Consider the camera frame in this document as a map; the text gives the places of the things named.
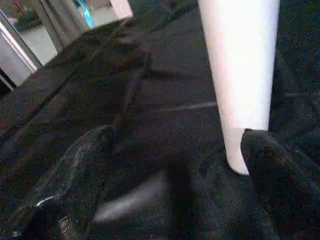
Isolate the black work mat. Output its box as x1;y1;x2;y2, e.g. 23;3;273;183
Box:
0;0;320;240

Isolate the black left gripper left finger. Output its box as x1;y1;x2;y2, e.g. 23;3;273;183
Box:
0;124;118;240

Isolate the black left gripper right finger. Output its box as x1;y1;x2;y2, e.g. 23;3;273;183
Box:
239;128;320;240

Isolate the white tapered table leg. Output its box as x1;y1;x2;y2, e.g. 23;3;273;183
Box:
197;0;281;176

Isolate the teal white plastic object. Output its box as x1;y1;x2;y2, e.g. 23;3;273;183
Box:
74;0;97;29

